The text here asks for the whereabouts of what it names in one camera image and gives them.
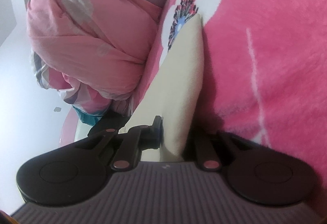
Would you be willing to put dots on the teal patterned cloth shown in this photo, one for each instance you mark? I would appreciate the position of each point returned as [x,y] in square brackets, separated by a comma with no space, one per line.
[86,116]

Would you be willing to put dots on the pink and grey quilt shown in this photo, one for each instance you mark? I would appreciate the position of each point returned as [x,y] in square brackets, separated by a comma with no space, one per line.
[89,35]

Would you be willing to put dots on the beige pants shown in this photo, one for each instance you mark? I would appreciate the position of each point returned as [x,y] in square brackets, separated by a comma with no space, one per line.
[178,86]

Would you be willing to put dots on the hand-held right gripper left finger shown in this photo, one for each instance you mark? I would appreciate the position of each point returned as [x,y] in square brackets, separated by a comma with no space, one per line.
[150,137]

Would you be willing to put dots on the pink floral blanket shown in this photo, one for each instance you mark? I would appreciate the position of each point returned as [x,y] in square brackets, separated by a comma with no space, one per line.
[268,47]

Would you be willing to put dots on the pink and white headboard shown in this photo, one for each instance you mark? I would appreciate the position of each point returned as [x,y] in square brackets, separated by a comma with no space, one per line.
[74,132]

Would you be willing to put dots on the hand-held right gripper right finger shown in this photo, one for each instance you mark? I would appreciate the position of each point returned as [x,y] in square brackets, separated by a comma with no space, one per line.
[207,152]

